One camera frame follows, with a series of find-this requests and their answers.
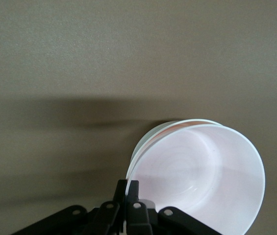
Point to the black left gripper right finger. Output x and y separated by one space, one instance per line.
138 220

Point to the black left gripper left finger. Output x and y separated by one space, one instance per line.
108 218

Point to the pink bowl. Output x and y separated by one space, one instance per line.
202 171

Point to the white bowl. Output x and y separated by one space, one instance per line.
145 139

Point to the brown table cover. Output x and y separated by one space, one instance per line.
79 49

